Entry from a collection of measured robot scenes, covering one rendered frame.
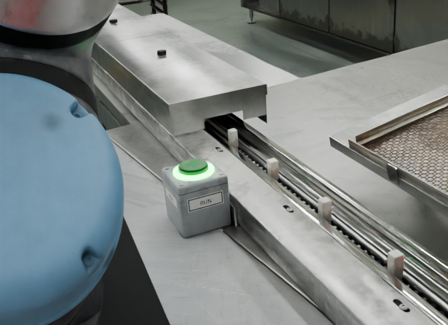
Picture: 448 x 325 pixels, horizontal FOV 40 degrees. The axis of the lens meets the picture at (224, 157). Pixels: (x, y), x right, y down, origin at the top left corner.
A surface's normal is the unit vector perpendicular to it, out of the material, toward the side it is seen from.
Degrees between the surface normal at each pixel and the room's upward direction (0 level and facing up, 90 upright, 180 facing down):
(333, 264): 0
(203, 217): 90
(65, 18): 93
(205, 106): 90
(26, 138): 52
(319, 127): 0
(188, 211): 90
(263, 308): 0
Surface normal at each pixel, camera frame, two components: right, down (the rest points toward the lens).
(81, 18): 0.75, 0.31
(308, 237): -0.07, -0.91
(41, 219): 0.33, -0.30
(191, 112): 0.40, 0.35
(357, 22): -0.91, 0.23
